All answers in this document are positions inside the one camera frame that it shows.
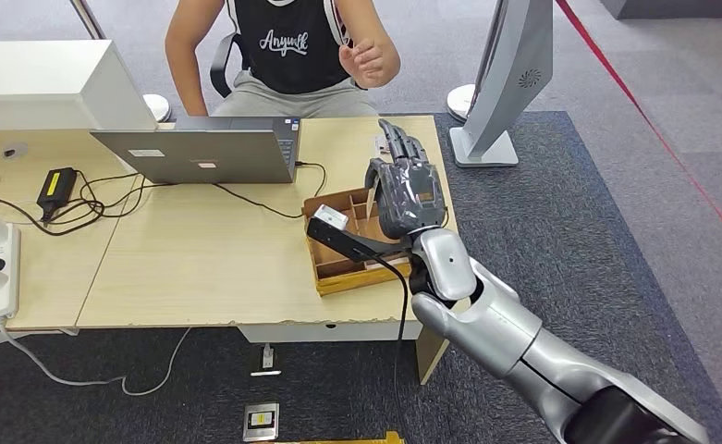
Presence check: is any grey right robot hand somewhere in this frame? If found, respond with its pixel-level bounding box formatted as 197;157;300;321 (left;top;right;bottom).
364;117;448;241

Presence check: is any person's left hand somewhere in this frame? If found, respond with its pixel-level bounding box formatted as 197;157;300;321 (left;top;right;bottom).
338;37;401;89

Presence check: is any wooden desk organizer box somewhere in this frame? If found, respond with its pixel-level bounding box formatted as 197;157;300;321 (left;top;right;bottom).
300;186;416;298

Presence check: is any person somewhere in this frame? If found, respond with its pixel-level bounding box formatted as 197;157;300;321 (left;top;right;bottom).
164;0;401;117

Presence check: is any clear plastic wrap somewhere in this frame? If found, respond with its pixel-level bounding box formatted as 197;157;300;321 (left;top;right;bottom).
375;159;448;237

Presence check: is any white round stand base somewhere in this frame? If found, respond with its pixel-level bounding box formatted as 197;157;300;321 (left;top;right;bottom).
143;93;173;124
446;84;477;124

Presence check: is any grey display kiosk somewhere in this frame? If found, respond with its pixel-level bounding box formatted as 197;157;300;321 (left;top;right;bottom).
448;0;555;169

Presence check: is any black office chair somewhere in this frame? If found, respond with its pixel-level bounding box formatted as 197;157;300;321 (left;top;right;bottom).
209;31;251;99

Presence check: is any white drawer unit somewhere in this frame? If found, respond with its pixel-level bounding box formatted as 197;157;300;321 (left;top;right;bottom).
236;321;424;344

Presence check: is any grey laptop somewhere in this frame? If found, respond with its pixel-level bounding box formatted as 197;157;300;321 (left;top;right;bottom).
91;116;302;185

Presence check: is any light wooden desk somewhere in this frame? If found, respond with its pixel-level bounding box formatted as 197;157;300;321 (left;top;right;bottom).
0;115;476;386

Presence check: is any silver floor socket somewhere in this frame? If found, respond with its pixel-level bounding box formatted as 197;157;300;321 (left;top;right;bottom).
242;402;280;444

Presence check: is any grey metal pole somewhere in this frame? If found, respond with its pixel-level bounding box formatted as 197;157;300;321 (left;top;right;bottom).
69;0;109;42

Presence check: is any white box-shaped unit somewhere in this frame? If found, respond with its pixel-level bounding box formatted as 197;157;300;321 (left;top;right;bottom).
0;40;160;132

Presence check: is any black power adapter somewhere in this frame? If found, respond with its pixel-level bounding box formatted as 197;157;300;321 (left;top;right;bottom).
37;166;80;225

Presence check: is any white power strip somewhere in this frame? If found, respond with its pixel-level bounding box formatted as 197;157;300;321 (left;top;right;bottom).
0;220;22;322

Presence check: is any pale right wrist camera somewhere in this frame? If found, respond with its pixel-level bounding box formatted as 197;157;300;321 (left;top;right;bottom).
312;204;349;232

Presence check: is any black camera bracket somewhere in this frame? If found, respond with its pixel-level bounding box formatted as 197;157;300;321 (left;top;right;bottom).
306;208;414;264

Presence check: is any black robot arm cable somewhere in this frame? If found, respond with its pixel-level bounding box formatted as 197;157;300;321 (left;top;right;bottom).
360;248;412;444

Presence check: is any black laptop charger cable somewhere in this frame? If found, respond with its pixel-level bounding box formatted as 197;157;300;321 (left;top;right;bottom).
48;160;328;237

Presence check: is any small white floor bracket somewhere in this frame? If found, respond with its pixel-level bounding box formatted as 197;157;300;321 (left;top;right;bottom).
250;342;282;378

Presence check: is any white power strip cable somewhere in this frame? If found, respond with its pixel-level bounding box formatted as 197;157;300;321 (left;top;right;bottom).
0;317;193;398

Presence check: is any black mains cable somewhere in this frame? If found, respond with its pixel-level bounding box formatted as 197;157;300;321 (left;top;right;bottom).
0;161;107;237

